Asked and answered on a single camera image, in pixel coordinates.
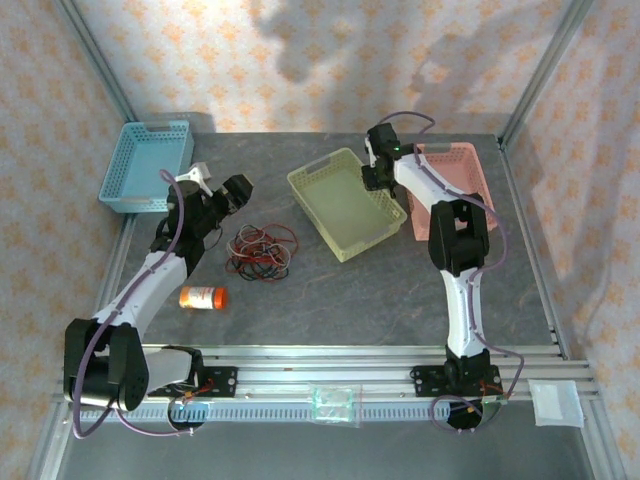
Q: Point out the white pouch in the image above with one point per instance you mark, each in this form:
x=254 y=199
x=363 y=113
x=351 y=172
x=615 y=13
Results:
x=556 y=404

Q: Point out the aluminium rail frame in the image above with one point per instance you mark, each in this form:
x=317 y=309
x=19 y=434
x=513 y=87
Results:
x=350 y=367

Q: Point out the aluminium frame post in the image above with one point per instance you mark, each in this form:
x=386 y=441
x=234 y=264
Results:
x=97 y=62
x=545 y=70

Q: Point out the green perforated plastic basket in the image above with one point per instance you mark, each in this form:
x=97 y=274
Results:
x=345 y=205

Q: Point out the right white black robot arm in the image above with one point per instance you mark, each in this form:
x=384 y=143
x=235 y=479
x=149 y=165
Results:
x=462 y=310

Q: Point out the clear plastic bag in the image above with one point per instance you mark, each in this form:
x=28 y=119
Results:
x=335 y=405

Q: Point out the orange pill bottle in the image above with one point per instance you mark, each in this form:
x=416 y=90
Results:
x=204 y=297

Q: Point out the blue perforated plastic basket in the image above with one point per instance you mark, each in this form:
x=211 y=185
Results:
x=142 y=160

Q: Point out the pink perforated plastic basket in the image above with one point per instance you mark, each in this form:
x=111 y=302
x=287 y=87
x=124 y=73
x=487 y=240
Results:
x=450 y=170

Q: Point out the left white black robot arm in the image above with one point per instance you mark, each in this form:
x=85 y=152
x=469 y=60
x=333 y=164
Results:
x=150 y=280

